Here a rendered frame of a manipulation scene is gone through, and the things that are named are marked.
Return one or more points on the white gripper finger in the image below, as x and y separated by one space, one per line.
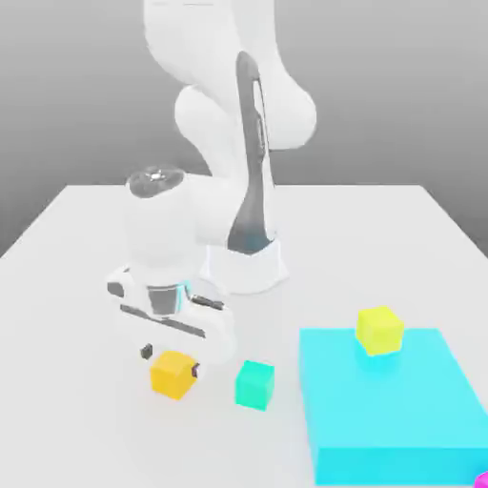
196 370
146 351

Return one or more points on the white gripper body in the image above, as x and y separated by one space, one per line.
219 335

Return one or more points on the small orange cube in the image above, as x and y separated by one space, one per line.
171 375

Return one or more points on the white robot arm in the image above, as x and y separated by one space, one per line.
213 99

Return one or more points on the small green cube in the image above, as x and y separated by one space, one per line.
254 386

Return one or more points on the small yellow cube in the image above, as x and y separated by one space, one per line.
380 331

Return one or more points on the small magenta cube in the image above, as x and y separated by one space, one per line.
482 481

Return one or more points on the large cyan box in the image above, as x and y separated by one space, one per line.
389 411

